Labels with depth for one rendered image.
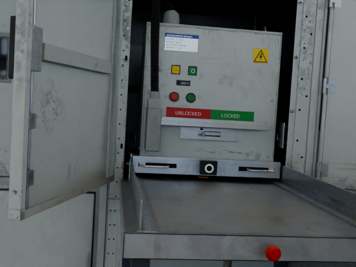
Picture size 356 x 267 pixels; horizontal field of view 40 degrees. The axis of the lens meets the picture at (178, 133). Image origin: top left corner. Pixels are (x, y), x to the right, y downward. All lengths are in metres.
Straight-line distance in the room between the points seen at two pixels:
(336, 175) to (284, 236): 0.79
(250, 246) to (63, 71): 0.66
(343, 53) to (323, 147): 0.34
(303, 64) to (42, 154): 0.99
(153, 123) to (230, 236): 0.66
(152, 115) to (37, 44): 0.58
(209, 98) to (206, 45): 0.19
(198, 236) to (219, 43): 0.89
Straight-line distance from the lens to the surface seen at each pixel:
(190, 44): 1.74
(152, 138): 1.61
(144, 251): 1.04
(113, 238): 1.73
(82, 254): 1.73
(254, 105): 1.78
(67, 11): 1.35
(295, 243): 1.10
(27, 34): 1.11
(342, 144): 1.84
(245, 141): 1.78
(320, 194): 1.51
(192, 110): 1.73
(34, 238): 1.73
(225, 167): 1.76
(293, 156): 1.79
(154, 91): 1.62
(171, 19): 1.77
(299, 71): 1.79
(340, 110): 1.83
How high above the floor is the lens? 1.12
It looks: 3 degrees down
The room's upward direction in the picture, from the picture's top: 3 degrees clockwise
